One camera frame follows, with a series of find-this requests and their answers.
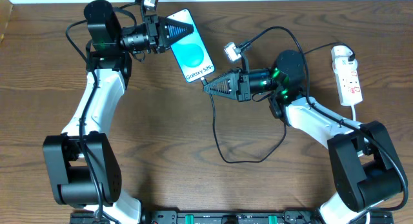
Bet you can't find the black charger cable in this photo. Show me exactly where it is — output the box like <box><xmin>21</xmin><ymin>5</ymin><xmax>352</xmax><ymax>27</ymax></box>
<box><xmin>200</xmin><ymin>42</ymin><xmax>356</xmax><ymax>164</ymax></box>

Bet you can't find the blue Galaxy smartphone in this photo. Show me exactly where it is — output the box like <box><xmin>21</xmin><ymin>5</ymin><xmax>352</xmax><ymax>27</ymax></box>
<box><xmin>168</xmin><ymin>9</ymin><xmax>215</xmax><ymax>83</ymax></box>

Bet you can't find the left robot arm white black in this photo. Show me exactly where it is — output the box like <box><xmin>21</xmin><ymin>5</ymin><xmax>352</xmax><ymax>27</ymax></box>
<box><xmin>43</xmin><ymin>0</ymin><xmax>194</xmax><ymax>223</ymax></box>

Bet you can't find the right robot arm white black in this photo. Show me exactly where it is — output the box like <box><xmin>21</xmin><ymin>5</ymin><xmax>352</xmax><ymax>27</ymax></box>
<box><xmin>202</xmin><ymin>50</ymin><xmax>408</xmax><ymax>223</ymax></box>

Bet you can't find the white charger adapter plug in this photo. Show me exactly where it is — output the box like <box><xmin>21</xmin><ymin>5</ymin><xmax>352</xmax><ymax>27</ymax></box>
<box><xmin>331</xmin><ymin>45</ymin><xmax>356</xmax><ymax>62</ymax></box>

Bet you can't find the white power strip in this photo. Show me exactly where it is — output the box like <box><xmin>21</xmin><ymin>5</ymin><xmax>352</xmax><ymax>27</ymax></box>
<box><xmin>332</xmin><ymin>57</ymin><xmax>363</xmax><ymax>106</ymax></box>

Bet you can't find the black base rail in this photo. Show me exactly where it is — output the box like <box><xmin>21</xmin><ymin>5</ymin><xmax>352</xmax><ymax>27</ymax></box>
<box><xmin>69</xmin><ymin>210</ymin><xmax>395</xmax><ymax>224</ymax></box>

